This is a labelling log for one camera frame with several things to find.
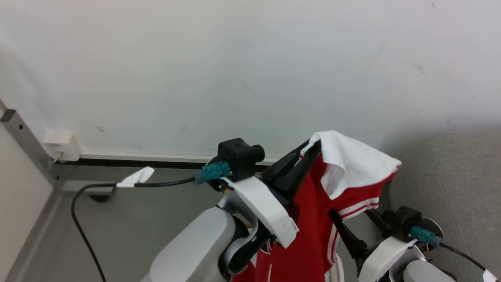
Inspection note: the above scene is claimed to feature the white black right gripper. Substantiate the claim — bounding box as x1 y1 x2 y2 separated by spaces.
330 210 418 282

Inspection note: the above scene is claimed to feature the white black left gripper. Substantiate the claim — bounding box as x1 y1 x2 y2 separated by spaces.
220 140 323 275

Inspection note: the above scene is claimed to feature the red white sports shirt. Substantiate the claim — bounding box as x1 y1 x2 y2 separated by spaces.
232 130 402 282

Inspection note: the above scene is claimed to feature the teal right camera cable plug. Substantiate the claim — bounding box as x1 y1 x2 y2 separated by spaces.
409 226 444 249

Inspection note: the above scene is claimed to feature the teal camera cable plug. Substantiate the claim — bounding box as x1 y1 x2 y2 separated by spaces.
409 226 444 249
193 161 231 185

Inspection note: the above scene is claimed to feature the teal left camera cable plug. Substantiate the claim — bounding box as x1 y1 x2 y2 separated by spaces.
193 161 231 185

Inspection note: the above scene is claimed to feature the black right camera cable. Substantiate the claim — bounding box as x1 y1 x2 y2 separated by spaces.
442 243 488 273

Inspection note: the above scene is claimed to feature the black camera cable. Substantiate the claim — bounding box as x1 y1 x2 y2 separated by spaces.
71 177 196 282
442 243 488 273

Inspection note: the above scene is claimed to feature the black left camera cable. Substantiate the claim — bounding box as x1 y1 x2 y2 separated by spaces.
71 177 196 282

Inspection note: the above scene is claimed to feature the white wall socket box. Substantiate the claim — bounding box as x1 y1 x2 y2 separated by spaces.
41 129 83 163

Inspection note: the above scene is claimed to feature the grey metal frame bar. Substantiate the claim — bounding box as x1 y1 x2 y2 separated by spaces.
0 109 65 188

